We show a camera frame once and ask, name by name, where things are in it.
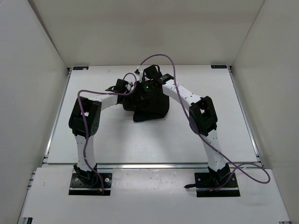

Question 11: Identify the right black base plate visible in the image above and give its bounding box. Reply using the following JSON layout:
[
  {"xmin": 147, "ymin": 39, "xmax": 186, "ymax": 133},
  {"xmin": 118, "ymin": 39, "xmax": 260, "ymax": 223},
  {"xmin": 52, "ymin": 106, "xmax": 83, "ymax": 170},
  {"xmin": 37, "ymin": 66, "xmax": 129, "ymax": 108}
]
[{"xmin": 184, "ymin": 173, "xmax": 241, "ymax": 197}]

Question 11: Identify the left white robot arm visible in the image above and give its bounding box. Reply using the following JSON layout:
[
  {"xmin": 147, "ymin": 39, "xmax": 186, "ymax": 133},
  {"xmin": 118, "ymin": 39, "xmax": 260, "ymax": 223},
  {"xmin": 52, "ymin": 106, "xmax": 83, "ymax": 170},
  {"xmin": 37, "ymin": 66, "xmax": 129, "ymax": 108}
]
[{"xmin": 69, "ymin": 79, "xmax": 136, "ymax": 186}]

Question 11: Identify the left table label sticker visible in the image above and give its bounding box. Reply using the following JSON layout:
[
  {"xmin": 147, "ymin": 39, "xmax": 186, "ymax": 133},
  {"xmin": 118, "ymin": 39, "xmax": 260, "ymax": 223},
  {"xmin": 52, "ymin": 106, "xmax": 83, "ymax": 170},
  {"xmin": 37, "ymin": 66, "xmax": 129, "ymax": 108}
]
[{"xmin": 72, "ymin": 66, "xmax": 89, "ymax": 70}]

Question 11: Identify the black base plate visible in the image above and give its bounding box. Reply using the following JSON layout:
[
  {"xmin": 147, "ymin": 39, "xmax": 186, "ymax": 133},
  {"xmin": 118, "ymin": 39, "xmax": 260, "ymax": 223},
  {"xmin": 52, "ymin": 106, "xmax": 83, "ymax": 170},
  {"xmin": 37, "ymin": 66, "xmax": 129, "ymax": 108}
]
[
  {"xmin": 184, "ymin": 173, "xmax": 241, "ymax": 197},
  {"xmin": 68, "ymin": 172, "xmax": 113, "ymax": 196}
]

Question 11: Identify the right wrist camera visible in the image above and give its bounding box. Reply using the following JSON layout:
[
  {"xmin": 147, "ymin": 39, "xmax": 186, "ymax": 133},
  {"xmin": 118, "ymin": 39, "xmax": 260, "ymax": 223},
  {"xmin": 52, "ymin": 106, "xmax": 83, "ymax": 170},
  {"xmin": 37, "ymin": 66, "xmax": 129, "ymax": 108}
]
[{"xmin": 135, "ymin": 67, "xmax": 145, "ymax": 82}]

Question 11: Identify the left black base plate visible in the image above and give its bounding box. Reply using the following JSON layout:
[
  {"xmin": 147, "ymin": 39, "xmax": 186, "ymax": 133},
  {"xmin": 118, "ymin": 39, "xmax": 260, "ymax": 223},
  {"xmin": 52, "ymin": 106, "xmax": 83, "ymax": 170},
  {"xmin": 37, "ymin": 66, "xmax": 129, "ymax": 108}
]
[{"xmin": 68, "ymin": 172, "xmax": 113, "ymax": 196}]

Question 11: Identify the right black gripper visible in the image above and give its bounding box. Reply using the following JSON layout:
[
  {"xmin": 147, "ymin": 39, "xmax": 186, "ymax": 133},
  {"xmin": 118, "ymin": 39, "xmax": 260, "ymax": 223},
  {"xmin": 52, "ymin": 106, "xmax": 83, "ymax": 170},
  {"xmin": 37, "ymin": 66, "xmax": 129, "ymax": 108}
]
[{"xmin": 135, "ymin": 81, "xmax": 155, "ymax": 104}]

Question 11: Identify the right table label sticker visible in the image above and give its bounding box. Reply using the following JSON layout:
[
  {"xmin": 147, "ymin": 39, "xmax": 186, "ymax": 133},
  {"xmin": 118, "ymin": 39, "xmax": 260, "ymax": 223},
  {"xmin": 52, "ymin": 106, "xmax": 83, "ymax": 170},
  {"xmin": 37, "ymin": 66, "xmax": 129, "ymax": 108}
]
[{"xmin": 211, "ymin": 65, "xmax": 227, "ymax": 69}]

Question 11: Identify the black pleated skirt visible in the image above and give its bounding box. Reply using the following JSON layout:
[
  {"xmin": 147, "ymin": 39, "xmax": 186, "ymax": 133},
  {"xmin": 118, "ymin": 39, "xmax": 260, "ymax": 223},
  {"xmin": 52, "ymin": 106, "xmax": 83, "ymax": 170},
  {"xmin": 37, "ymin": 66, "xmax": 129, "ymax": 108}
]
[{"xmin": 122, "ymin": 82, "xmax": 170, "ymax": 122}]

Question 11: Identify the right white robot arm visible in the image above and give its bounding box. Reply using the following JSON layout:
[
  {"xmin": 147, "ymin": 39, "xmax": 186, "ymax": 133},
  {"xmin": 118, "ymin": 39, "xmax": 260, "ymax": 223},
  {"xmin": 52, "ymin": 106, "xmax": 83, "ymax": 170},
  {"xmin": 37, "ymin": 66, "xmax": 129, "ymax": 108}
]
[{"xmin": 136, "ymin": 65, "xmax": 230, "ymax": 187}]

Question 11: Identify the table label sticker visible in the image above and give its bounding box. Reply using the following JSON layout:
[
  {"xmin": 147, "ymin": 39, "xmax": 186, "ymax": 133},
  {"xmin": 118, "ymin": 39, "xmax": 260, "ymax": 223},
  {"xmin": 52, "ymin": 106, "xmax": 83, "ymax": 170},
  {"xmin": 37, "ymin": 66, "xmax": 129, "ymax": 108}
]
[
  {"xmin": 72, "ymin": 66, "xmax": 89, "ymax": 70},
  {"xmin": 211, "ymin": 65, "xmax": 227, "ymax": 69}
]

